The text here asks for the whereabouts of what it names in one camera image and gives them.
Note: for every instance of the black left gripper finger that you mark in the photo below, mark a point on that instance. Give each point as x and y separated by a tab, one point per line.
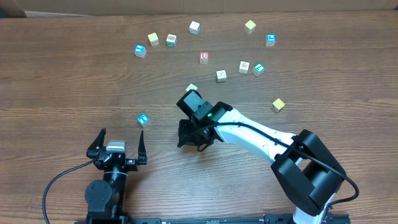
142	155
97	145

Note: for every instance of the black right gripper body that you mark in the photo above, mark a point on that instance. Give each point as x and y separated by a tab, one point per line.
191	135

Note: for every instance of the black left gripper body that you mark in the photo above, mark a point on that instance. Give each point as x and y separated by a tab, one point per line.
130	165

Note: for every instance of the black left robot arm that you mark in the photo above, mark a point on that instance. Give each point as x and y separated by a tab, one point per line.
105	197

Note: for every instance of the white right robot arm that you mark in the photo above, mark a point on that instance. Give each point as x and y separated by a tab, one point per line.
306	170

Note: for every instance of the blue T block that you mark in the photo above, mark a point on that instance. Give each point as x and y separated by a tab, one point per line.
143	120

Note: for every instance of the plain wood block S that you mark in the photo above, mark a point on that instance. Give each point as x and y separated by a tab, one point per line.
191	87

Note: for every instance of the plain wood block R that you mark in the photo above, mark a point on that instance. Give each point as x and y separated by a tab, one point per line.
221	76

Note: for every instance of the red U block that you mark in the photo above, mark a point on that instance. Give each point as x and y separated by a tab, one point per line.
204	57

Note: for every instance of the wood block red side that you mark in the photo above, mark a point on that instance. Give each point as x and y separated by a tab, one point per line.
243	67

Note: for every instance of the yellow top block near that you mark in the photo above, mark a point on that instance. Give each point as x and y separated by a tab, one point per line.
278	105

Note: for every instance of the yellow block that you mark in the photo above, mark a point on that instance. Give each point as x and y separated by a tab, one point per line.
250	27
278	105
153	39

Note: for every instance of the green 7 block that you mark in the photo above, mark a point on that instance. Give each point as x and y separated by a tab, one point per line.
258	69

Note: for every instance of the green B block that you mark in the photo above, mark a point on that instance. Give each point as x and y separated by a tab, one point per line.
171	40

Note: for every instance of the blue top block left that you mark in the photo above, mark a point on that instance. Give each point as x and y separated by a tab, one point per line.
140	51

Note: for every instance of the yellow top block left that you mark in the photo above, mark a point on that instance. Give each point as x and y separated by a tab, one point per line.
153	39

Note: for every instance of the wood block green J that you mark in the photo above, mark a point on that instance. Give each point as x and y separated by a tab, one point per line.
194	27

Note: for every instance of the yellow top block far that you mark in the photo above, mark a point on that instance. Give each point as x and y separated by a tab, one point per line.
250	27

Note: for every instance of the blue P block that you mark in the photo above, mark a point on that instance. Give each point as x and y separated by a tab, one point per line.
270	40

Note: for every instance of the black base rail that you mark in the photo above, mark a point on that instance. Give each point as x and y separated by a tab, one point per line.
265	219

